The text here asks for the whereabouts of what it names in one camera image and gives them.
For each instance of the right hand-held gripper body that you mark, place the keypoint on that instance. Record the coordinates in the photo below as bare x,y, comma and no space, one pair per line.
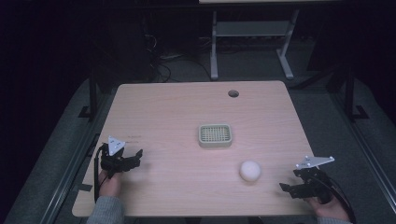
314,183

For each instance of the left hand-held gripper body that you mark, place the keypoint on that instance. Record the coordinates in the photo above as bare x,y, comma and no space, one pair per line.
115,163

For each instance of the person's left hand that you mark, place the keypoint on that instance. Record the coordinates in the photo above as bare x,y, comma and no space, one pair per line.
110,185

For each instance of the person's right hand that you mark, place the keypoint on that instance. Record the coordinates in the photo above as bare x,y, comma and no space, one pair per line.
331,211

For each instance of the grey tape strip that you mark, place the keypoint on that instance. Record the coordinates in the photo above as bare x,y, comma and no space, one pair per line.
84,187

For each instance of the white round soap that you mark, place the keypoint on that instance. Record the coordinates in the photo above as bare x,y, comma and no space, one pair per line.
250,171

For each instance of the black metal stand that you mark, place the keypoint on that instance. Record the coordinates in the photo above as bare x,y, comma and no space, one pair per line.
350,96
92,99

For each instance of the pale green soap dish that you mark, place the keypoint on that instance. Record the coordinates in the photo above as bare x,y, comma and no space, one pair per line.
215,136

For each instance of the white metal desk frame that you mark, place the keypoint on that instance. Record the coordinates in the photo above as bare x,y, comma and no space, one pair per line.
249,28

